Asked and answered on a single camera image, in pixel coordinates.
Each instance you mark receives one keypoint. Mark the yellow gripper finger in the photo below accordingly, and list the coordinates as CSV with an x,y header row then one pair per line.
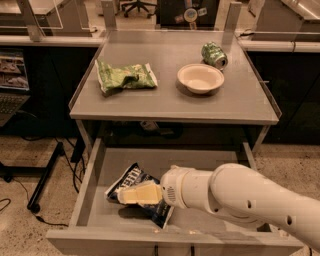
x,y
144,193

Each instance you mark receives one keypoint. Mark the blue kettle chip bag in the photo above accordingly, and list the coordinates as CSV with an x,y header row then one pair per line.
x,y
160,213

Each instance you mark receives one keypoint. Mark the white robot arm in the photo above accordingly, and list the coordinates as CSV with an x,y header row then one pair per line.
x,y
234,193

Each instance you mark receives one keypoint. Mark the grey open drawer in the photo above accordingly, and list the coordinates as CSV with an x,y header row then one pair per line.
x,y
99,227

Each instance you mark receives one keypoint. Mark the green chip bag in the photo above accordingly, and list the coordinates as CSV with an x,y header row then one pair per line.
x,y
137,76

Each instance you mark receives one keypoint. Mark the grey cabinet counter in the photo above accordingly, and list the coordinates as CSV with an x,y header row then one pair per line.
x,y
242,99

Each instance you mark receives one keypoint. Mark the black stand leg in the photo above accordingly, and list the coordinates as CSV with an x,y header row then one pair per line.
x,y
33,204

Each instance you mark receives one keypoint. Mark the white bowl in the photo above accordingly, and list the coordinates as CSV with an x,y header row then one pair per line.
x,y
200,78

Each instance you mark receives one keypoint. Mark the green soda can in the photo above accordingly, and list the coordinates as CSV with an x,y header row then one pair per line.
x,y
214,55

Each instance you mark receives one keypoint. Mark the laptop computer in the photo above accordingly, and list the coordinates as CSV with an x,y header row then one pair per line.
x,y
14,85

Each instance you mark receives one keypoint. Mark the black sticker covered box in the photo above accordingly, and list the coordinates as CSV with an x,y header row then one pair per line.
x,y
187,14

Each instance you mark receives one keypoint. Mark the black office chair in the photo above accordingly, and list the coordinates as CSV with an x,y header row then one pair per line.
x,y
137,4

